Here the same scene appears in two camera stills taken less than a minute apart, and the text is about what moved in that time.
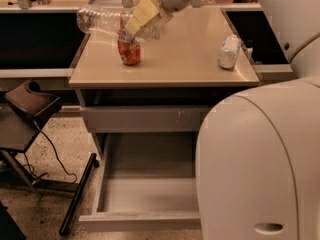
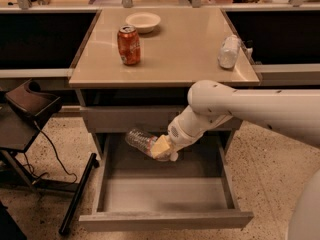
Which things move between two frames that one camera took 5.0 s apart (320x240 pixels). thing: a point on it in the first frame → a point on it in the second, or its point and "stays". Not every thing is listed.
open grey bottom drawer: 147,182 stays
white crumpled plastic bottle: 229,51 stays
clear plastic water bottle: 111,14 → 143,142
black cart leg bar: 79,194 stays
